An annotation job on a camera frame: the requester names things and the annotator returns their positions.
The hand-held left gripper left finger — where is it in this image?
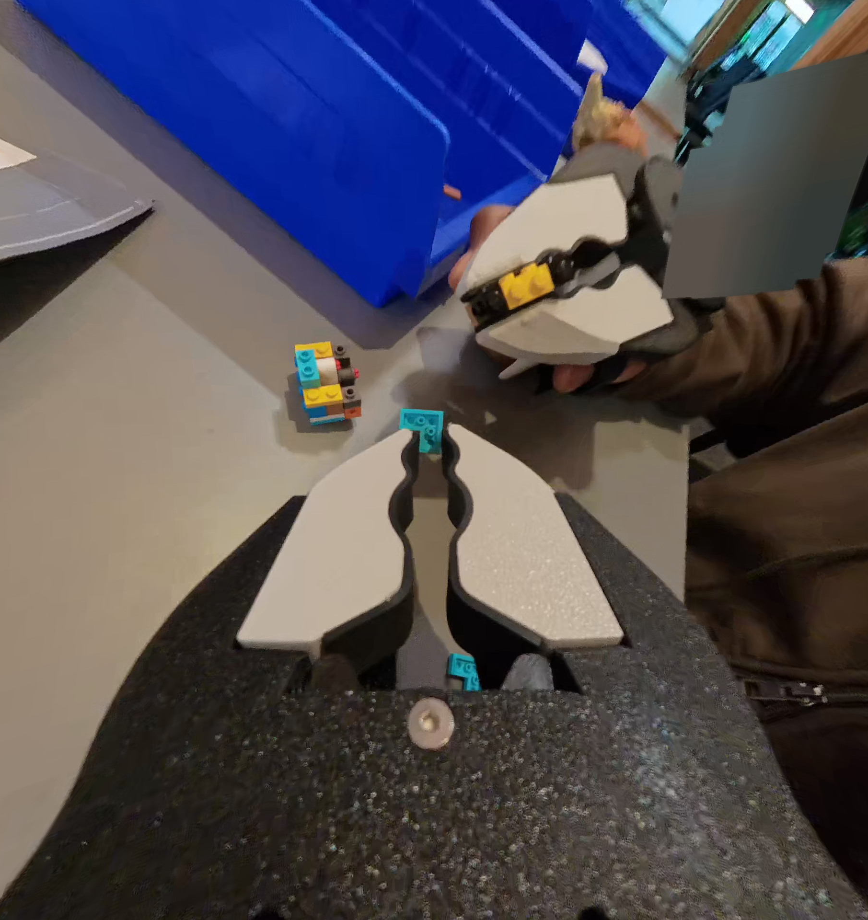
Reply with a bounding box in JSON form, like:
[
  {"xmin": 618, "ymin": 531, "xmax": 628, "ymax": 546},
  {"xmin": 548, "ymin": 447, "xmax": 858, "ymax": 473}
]
[{"xmin": 236, "ymin": 430, "xmax": 415, "ymax": 669}]

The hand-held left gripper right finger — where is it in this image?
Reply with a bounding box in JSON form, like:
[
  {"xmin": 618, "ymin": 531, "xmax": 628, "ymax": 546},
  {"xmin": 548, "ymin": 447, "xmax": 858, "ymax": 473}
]
[{"xmin": 444, "ymin": 424, "xmax": 625, "ymax": 669}]

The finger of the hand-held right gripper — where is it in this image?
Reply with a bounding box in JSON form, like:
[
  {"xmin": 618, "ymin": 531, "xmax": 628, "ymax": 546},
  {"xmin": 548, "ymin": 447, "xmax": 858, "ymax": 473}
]
[
  {"xmin": 463, "ymin": 172, "xmax": 632, "ymax": 303},
  {"xmin": 473, "ymin": 262, "xmax": 678, "ymax": 364}
]

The yellow and black brick assembly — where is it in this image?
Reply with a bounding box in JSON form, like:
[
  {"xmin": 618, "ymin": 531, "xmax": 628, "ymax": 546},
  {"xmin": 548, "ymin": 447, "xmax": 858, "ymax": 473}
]
[{"xmin": 463, "ymin": 260, "xmax": 575, "ymax": 321}]

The person's right forearm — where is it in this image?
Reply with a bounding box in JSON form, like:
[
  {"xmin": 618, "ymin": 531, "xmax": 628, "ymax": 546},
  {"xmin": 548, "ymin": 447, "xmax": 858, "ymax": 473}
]
[{"xmin": 621, "ymin": 255, "xmax": 868, "ymax": 432}]

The person's right hand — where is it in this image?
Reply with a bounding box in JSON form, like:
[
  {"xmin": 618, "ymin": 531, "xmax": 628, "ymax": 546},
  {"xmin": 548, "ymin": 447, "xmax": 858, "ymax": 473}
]
[{"xmin": 448, "ymin": 205, "xmax": 650, "ymax": 396}]

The tan and brown brick dinosaur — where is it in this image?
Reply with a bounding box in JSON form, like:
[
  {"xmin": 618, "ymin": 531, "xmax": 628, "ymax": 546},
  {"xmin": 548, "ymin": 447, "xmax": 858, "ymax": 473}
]
[{"xmin": 572, "ymin": 72, "xmax": 650, "ymax": 155}]

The blue storage bin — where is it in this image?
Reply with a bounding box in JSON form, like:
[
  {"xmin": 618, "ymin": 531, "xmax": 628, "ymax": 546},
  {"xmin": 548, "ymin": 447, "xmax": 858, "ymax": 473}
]
[
  {"xmin": 312, "ymin": 0, "xmax": 586, "ymax": 184},
  {"xmin": 17, "ymin": 0, "xmax": 550, "ymax": 309},
  {"xmin": 491, "ymin": 0, "xmax": 668, "ymax": 109}
]

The multicoloured brick model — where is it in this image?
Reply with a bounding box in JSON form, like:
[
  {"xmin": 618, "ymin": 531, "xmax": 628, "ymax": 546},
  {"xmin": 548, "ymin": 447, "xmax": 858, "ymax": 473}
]
[{"xmin": 292, "ymin": 341, "xmax": 363, "ymax": 426}]

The person in brown jacket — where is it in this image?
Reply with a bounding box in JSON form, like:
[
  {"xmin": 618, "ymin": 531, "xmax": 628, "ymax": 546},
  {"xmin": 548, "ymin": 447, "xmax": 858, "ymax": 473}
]
[{"xmin": 682, "ymin": 388, "xmax": 868, "ymax": 920}]

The brick instruction booklet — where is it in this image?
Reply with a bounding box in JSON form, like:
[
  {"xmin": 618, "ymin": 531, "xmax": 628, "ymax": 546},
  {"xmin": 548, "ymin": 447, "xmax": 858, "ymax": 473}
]
[{"xmin": 0, "ymin": 126, "xmax": 154, "ymax": 268}]

